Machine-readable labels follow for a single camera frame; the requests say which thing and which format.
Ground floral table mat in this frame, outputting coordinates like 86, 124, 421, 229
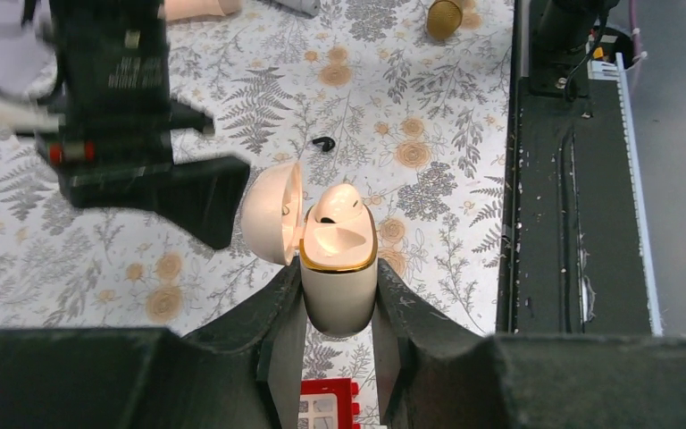
0, 0, 515, 429

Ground beige earbud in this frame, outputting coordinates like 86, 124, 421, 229
314, 183, 364, 223

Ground beige earbuds charging case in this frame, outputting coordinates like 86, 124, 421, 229
241, 163, 379, 338

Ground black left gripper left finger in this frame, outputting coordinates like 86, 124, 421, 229
0, 263, 306, 428

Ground silver microphone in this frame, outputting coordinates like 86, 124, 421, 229
274, 0, 321, 17

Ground gold microphone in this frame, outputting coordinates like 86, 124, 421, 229
425, 0, 464, 41

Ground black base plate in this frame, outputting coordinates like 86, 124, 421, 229
496, 1, 663, 336

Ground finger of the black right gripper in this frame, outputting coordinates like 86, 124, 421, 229
141, 156, 250, 250

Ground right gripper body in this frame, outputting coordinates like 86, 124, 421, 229
36, 1, 213, 207

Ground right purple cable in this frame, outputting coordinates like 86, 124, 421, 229
626, 0, 646, 66

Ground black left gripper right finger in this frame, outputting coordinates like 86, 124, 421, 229
372, 260, 686, 428

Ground pink microphone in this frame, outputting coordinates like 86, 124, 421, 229
163, 0, 243, 21

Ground red tray with tiles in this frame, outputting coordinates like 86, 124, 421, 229
297, 378, 362, 429

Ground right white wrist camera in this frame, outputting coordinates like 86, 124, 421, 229
0, 1, 52, 94

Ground black earbud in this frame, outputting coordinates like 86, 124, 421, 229
312, 136, 337, 153

